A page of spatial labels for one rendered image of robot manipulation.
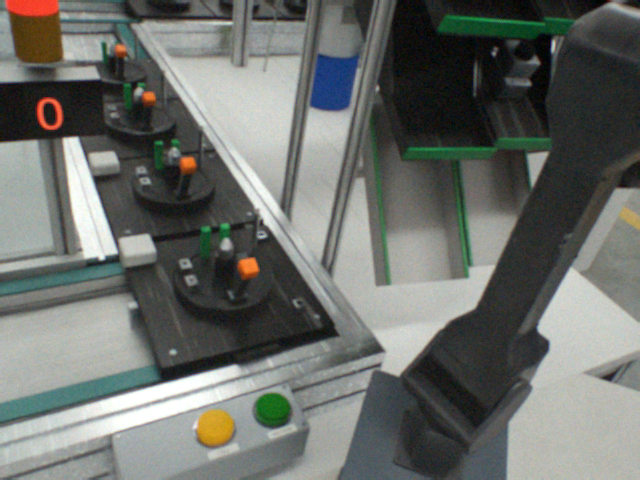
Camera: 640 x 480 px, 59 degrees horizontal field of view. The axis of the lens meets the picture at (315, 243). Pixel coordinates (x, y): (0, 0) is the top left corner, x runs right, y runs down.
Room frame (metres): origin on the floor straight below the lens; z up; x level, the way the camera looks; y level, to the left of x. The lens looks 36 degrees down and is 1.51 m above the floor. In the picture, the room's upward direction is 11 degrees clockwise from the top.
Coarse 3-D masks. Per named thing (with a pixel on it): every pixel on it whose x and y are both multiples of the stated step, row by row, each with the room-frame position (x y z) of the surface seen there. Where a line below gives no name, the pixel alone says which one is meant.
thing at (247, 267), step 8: (240, 256) 0.55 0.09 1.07; (240, 264) 0.53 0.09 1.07; (248, 264) 0.53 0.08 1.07; (256, 264) 0.53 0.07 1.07; (240, 272) 0.53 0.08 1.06; (248, 272) 0.52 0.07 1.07; (256, 272) 0.53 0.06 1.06; (240, 280) 0.53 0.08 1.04; (248, 280) 0.54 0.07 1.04; (240, 288) 0.54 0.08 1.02
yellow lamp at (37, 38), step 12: (12, 12) 0.57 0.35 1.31; (12, 24) 0.57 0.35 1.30; (24, 24) 0.57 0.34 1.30; (36, 24) 0.57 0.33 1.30; (48, 24) 0.58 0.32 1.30; (60, 24) 0.60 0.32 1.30; (12, 36) 0.57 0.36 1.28; (24, 36) 0.57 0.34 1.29; (36, 36) 0.57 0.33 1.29; (48, 36) 0.58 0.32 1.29; (60, 36) 0.59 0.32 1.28; (24, 48) 0.57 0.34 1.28; (36, 48) 0.57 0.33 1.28; (48, 48) 0.58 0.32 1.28; (60, 48) 0.59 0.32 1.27; (24, 60) 0.57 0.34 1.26; (36, 60) 0.57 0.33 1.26; (48, 60) 0.57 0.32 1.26
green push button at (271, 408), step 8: (264, 400) 0.41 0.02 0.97; (272, 400) 0.41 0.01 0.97; (280, 400) 0.42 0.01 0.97; (256, 408) 0.40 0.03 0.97; (264, 408) 0.40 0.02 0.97; (272, 408) 0.40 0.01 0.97; (280, 408) 0.41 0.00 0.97; (288, 408) 0.41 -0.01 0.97; (264, 416) 0.39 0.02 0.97; (272, 416) 0.39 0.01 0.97; (280, 416) 0.40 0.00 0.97; (288, 416) 0.40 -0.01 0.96; (272, 424) 0.39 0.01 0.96
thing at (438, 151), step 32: (416, 0) 0.91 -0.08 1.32; (416, 32) 0.88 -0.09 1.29; (384, 64) 0.75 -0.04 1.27; (416, 64) 0.81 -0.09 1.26; (448, 64) 0.84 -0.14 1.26; (384, 96) 0.73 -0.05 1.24; (416, 96) 0.76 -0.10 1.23; (448, 96) 0.78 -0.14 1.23; (416, 128) 0.70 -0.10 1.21; (448, 128) 0.72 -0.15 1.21; (480, 128) 0.73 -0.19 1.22; (416, 160) 0.66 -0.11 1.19
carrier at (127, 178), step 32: (96, 160) 0.82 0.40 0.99; (128, 160) 0.88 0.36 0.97; (160, 160) 0.83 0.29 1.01; (128, 192) 0.78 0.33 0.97; (160, 192) 0.77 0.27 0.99; (192, 192) 0.78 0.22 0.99; (224, 192) 0.83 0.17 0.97; (128, 224) 0.69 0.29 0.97; (160, 224) 0.71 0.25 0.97; (192, 224) 0.72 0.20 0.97
